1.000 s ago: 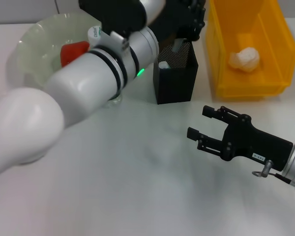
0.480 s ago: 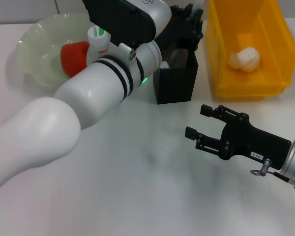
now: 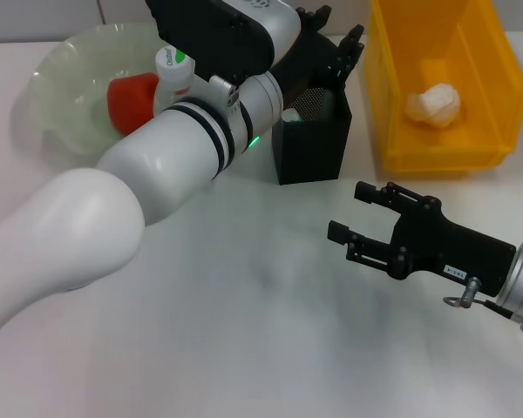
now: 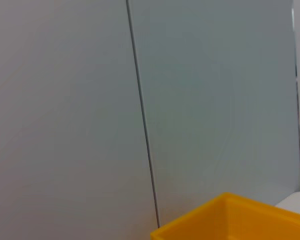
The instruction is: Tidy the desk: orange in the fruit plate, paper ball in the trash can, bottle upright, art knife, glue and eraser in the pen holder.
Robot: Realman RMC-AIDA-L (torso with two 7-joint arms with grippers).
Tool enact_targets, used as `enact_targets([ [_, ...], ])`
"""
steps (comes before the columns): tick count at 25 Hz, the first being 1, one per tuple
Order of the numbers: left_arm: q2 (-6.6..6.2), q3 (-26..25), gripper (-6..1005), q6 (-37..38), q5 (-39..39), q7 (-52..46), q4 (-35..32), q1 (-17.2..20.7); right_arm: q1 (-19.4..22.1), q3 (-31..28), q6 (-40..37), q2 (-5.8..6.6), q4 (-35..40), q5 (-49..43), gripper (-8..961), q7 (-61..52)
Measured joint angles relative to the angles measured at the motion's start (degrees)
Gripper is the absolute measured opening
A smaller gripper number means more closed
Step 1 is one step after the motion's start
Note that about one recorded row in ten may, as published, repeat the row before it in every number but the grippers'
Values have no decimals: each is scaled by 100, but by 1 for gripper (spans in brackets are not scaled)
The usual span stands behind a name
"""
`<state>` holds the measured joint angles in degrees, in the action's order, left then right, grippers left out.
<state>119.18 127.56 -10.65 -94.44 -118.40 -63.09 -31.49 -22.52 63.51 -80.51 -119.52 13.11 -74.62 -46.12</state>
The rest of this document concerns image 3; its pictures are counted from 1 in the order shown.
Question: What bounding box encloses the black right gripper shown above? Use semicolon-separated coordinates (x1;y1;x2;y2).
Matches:
326;180;519;298

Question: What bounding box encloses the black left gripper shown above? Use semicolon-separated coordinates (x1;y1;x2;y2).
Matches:
268;3;366;109

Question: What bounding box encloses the white paper ball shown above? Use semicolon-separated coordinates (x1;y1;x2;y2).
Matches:
404;82;463;130

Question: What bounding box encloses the clear green-label water bottle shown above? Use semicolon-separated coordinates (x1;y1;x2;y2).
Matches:
153;45;198;115

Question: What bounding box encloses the black mesh pen holder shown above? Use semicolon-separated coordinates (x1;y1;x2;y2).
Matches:
270;82;353;186

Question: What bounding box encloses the pale green wavy fruit plate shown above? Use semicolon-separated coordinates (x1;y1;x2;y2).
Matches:
11;24;169;158

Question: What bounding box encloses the yellow plastic bin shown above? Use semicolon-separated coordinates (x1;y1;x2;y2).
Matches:
363;0;523;176

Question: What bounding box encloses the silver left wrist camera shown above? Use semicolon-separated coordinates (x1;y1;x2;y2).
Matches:
145;0;302;84

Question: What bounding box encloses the right gripper cable with plugs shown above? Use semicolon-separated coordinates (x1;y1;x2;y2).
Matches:
443;276;523;335

